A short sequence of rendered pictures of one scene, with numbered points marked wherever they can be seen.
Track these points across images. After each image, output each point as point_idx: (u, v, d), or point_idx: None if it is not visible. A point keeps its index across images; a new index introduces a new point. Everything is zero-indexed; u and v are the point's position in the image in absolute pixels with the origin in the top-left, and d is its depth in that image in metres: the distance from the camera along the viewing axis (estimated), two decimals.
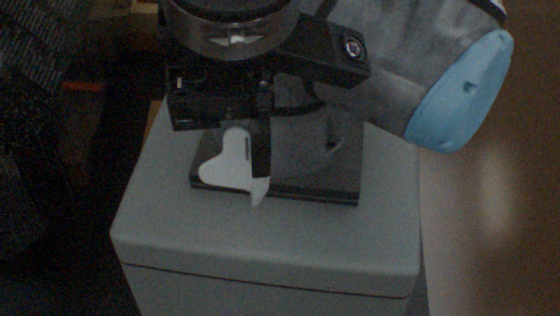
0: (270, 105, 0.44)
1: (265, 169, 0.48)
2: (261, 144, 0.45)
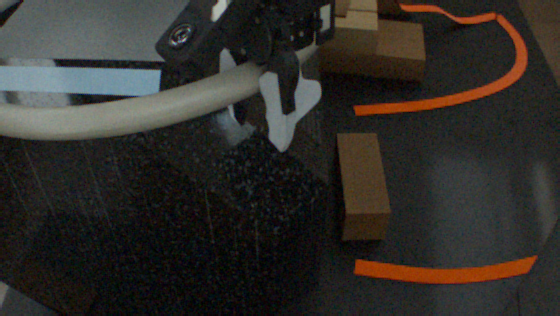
0: None
1: (218, 65, 0.56)
2: None
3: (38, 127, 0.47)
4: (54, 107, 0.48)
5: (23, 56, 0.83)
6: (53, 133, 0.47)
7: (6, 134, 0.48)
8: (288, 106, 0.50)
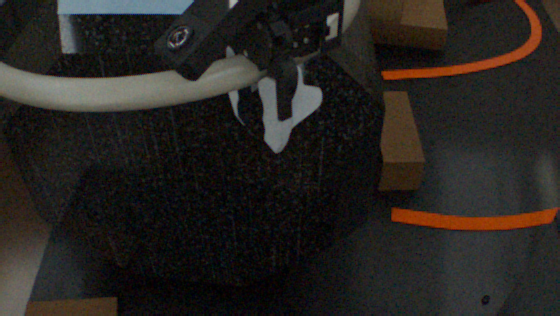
0: None
1: None
2: None
3: (54, 97, 0.48)
4: (71, 78, 0.49)
5: None
6: (68, 104, 0.48)
7: (23, 102, 0.50)
8: (284, 113, 0.50)
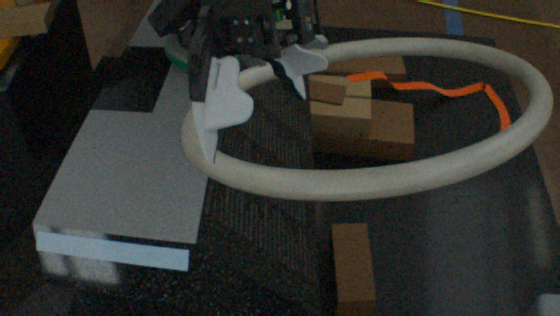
0: None
1: None
2: None
3: (421, 177, 0.53)
4: (426, 159, 0.54)
5: (73, 227, 1.05)
6: (436, 180, 0.53)
7: (380, 195, 0.54)
8: (191, 89, 0.49)
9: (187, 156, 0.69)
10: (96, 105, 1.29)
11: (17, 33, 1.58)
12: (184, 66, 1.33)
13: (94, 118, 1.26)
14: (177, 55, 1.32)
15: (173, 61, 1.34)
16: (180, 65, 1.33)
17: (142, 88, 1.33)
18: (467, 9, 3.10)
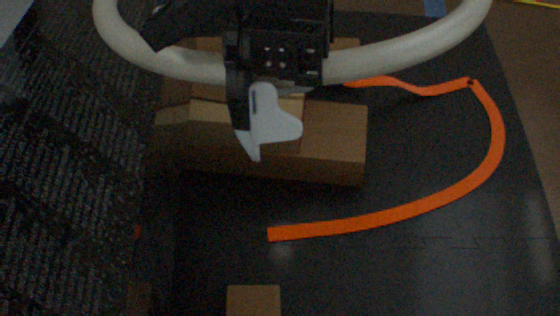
0: None
1: None
2: None
3: (421, 50, 0.51)
4: (418, 31, 0.52)
5: None
6: (432, 52, 0.52)
7: (383, 72, 0.51)
8: (234, 122, 0.50)
9: (124, 56, 0.56)
10: None
11: None
12: None
13: None
14: None
15: None
16: None
17: None
18: None
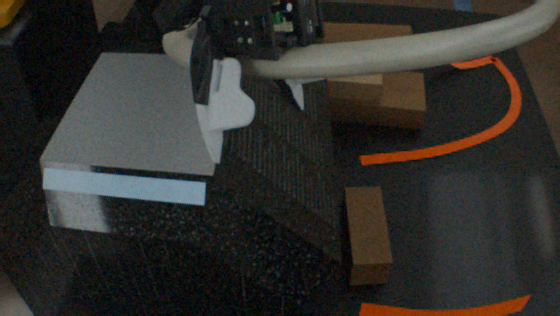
0: None
1: None
2: None
3: (410, 50, 0.47)
4: (416, 34, 0.48)
5: (82, 162, 1.01)
6: (427, 55, 0.47)
7: (364, 69, 0.48)
8: (194, 92, 0.50)
9: (166, 53, 0.64)
10: (108, 48, 1.25)
11: None
12: None
13: (106, 60, 1.22)
14: None
15: None
16: None
17: (155, 32, 1.29)
18: None
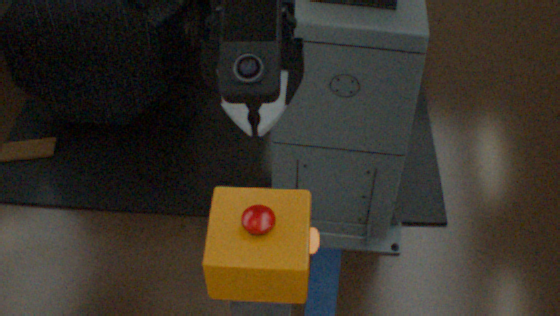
0: (205, 23, 0.47)
1: (214, 92, 0.53)
2: (202, 64, 0.51)
3: None
4: None
5: None
6: None
7: None
8: (292, 96, 0.53)
9: None
10: None
11: None
12: None
13: None
14: None
15: None
16: None
17: None
18: None
